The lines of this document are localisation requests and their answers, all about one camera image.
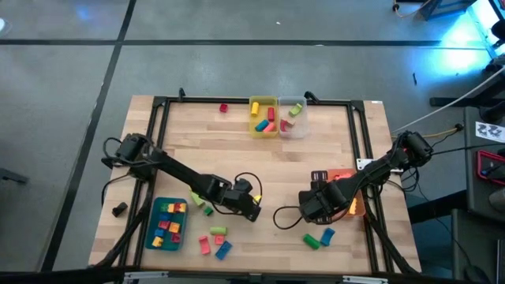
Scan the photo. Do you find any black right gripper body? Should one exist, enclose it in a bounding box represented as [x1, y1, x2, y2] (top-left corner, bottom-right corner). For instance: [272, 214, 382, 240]
[297, 181, 345, 226]

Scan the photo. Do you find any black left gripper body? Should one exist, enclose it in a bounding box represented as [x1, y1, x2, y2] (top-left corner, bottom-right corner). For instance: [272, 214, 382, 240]
[214, 176, 253, 210]

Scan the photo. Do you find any blue arch block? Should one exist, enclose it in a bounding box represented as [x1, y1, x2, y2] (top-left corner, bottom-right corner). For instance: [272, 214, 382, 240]
[320, 227, 336, 248]

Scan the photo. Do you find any teal plastic bin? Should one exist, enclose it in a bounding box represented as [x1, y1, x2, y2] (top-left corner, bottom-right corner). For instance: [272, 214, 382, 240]
[144, 196, 189, 252]

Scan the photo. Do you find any orange transparent bin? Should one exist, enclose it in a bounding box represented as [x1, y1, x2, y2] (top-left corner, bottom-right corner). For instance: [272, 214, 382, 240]
[327, 168, 367, 219]

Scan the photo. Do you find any blue long studded brick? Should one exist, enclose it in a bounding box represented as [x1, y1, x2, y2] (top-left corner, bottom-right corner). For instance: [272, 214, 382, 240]
[215, 241, 234, 261]

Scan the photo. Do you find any clear plastic bin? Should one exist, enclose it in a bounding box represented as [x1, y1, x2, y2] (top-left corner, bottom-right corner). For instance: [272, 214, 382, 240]
[278, 95, 310, 140]

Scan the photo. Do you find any pink arch block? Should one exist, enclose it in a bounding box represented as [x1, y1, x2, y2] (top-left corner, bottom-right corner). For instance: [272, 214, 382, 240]
[197, 235, 211, 256]

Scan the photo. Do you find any yellow transparent bin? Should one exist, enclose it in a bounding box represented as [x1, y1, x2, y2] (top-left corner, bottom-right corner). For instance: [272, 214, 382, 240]
[248, 95, 279, 140]

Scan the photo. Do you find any small black object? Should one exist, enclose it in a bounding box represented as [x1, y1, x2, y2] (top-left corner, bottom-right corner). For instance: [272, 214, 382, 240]
[111, 201, 129, 219]

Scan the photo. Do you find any grey side desk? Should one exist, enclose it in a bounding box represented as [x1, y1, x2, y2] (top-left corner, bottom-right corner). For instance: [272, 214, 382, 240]
[463, 106, 505, 214]

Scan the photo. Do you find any grey low cabinet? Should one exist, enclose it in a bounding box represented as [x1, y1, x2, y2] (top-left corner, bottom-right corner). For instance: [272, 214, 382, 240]
[451, 208, 505, 284]

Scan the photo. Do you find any red and black device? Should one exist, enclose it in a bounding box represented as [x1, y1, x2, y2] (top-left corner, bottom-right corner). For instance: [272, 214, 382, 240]
[474, 149, 505, 187]

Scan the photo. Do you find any printed white paper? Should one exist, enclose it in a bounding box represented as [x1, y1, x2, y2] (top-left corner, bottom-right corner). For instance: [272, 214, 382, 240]
[475, 121, 505, 144]

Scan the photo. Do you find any grey round object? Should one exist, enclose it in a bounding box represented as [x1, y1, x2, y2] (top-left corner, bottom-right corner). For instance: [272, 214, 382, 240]
[488, 188, 505, 212]

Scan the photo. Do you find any blue crate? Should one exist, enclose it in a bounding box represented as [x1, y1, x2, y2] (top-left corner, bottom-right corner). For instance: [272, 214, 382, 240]
[417, 0, 478, 21]

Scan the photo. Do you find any grey chair foot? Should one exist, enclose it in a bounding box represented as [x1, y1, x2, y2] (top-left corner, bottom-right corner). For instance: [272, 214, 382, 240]
[0, 167, 31, 185]

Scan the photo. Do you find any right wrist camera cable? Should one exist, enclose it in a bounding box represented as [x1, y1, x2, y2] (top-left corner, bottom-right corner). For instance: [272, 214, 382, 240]
[272, 204, 307, 231]

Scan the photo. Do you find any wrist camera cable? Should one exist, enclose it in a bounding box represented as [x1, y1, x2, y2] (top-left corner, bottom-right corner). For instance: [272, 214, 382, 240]
[272, 204, 307, 231]
[234, 171, 264, 200]

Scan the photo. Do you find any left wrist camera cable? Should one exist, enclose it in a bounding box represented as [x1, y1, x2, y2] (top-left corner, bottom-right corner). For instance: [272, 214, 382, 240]
[234, 171, 264, 200]

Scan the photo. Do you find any silver metal bracket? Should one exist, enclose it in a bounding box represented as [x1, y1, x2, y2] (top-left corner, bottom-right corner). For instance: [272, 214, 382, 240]
[342, 275, 390, 284]
[124, 270, 170, 282]

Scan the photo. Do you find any black power cable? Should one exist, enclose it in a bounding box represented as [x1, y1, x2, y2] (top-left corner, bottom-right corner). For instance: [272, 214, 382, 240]
[432, 144, 505, 157]

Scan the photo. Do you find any white floor cable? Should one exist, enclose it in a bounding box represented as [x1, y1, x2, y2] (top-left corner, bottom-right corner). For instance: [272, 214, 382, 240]
[392, 66, 505, 133]

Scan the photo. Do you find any orange floor cable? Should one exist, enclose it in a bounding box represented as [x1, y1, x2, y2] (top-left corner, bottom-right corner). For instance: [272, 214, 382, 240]
[392, 0, 433, 19]

